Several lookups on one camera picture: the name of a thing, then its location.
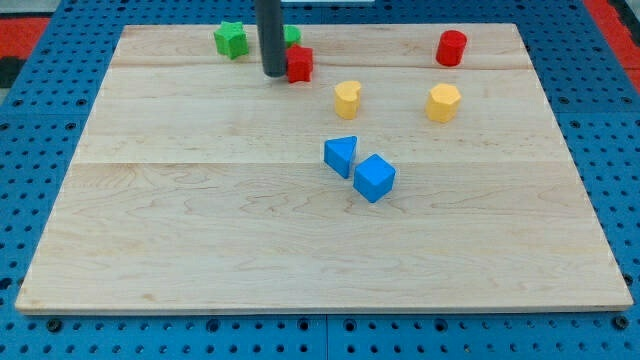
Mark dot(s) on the light wooden board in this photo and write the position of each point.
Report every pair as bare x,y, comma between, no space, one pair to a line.
199,187

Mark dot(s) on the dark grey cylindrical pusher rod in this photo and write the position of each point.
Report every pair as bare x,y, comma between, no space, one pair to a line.
270,29

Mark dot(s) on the red star block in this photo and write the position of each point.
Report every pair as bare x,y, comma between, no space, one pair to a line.
299,63

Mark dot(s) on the red cylinder block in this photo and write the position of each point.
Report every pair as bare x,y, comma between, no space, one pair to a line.
451,47

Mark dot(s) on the green star block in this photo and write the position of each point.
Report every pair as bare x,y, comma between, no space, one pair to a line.
231,40

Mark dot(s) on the blue triangle block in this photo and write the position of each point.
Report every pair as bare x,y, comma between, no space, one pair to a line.
339,154

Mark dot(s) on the blue cube block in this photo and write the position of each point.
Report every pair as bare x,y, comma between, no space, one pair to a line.
374,178

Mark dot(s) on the yellow heart block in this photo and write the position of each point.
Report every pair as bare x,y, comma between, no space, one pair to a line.
347,99

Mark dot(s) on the yellow hexagon block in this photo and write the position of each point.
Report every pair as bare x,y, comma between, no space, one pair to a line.
442,102

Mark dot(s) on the green round block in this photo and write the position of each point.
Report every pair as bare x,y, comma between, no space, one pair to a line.
292,35

